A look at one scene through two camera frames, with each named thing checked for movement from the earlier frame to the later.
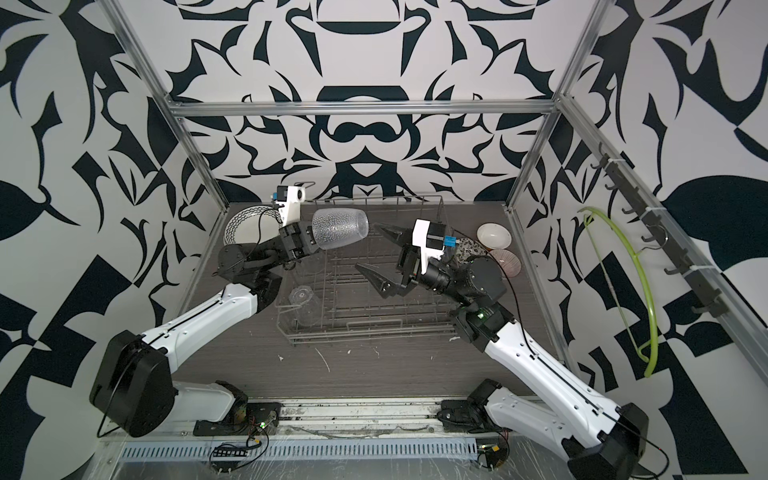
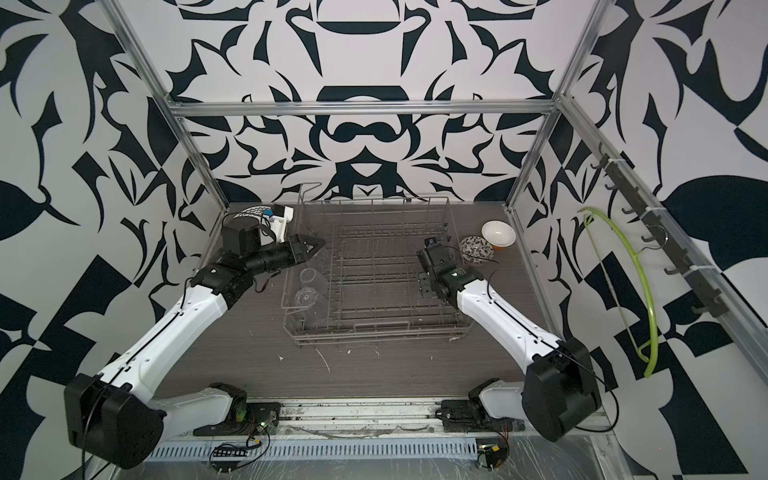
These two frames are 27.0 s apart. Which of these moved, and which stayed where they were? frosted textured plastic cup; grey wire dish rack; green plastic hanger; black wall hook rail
Moved: frosted textured plastic cup
Stayed: black wall hook rail; grey wire dish rack; green plastic hanger
